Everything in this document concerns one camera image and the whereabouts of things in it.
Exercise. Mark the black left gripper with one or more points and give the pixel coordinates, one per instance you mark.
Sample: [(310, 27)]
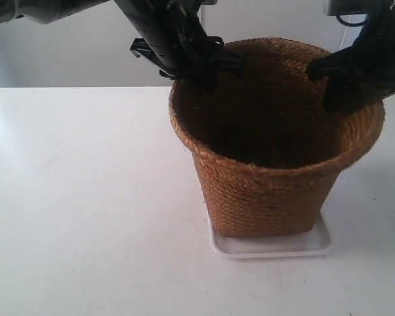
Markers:
[(173, 40)]

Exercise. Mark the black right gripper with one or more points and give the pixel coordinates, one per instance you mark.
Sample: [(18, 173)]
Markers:
[(365, 71)]

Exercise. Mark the brown woven wicker basket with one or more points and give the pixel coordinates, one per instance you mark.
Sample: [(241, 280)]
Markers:
[(265, 151)]

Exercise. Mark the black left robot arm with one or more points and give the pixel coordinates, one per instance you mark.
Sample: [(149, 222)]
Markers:
[(45, 12)]

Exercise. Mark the white plastic tray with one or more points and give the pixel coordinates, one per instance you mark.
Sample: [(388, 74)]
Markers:
[(316, 242)]

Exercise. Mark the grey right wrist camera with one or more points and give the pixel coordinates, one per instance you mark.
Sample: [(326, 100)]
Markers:
[(344, 7)]

